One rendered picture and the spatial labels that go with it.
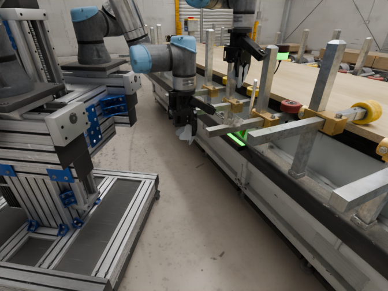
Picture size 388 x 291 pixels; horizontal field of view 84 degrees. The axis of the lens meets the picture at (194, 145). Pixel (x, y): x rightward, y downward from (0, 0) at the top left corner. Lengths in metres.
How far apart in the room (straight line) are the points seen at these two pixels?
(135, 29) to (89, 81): 0.52
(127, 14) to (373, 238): 0.94
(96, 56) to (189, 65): 0.60
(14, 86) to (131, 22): 0.37
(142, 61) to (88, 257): 0.99
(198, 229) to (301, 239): 0.62
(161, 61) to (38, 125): 0.39
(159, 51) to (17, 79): 0.41
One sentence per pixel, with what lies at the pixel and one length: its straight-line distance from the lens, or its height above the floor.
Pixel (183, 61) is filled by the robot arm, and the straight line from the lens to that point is 0.66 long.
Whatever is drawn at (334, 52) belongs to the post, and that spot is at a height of 1.14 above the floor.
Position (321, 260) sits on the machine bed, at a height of 0.17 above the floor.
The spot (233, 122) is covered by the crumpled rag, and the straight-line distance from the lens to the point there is 0.86.
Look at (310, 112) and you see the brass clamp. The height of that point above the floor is 0.96.
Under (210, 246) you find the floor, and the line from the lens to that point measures 1.48.
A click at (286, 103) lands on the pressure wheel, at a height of 0.91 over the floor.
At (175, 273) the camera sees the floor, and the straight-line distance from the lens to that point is 1.39.
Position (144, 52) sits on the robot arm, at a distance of 0.64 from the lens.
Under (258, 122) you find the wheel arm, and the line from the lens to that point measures 0.93.
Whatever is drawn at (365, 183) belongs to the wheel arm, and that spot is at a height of 0.96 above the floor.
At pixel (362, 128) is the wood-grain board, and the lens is 0.94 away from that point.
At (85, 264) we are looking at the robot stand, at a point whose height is 0.21.
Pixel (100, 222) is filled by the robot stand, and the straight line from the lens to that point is 1.42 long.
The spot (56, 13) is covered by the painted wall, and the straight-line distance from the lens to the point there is 8.74.
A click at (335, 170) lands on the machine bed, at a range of 1.08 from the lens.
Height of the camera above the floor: 1.23
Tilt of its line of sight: 31 degrees down
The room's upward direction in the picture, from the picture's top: straight up
